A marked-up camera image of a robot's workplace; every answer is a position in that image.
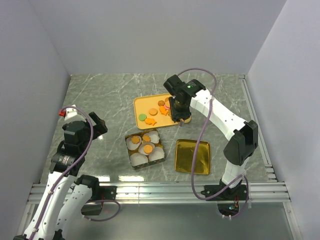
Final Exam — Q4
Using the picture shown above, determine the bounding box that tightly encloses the orange leaf cookie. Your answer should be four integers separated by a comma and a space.
142, 134, 151, 142

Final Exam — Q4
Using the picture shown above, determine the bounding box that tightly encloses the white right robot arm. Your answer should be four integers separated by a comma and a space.
163, 74, 259, 200

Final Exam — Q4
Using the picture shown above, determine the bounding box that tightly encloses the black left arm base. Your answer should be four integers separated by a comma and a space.
92, 185, 117, 201

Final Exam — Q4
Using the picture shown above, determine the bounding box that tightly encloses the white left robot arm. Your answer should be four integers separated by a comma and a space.
14, 106, 108, 240

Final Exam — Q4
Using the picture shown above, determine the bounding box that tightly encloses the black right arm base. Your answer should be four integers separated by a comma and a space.
200, 184, 248, 201

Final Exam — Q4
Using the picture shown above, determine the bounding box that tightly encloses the swirl butter cookie top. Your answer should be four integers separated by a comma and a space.
157, 100, 165, 107

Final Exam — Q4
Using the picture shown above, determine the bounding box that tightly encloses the orange fish cookie middle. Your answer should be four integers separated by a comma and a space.
159, 106, 169, 116

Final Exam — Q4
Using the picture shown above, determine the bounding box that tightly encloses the red emergency button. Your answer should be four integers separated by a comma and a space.
59, 110, 66, 118

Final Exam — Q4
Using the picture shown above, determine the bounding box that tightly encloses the gold tin lid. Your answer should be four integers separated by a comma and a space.
174, 139, 211, 175

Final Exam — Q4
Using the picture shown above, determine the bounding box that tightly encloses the white paper cup back-right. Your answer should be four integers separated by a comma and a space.
144, 130, 160, 144

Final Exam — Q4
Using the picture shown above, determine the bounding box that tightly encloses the yellow plastic tray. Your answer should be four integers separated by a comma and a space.
133, 93, 178, 130

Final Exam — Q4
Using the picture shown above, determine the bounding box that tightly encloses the white paper cup right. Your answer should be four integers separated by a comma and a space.
148, 146, 165, 162

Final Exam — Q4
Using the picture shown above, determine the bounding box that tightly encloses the green sandwich cookie left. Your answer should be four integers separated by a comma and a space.
138, 113, 147, 122

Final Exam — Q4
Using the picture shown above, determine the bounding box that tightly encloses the white paper cup centre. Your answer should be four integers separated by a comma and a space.
138, 142, 155, 156

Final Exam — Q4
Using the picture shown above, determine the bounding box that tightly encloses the green christmas cookie tin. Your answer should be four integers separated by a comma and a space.
125, 128, 166, 170

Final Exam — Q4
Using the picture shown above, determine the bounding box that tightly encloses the white paper cup back-left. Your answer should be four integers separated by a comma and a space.
126, 136, 142, 151

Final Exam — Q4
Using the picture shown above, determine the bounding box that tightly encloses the white paper cup front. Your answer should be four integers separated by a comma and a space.
130, 153, 148, 167

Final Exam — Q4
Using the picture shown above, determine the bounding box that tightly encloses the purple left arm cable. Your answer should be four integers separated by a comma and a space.
29, 105, 121, 236

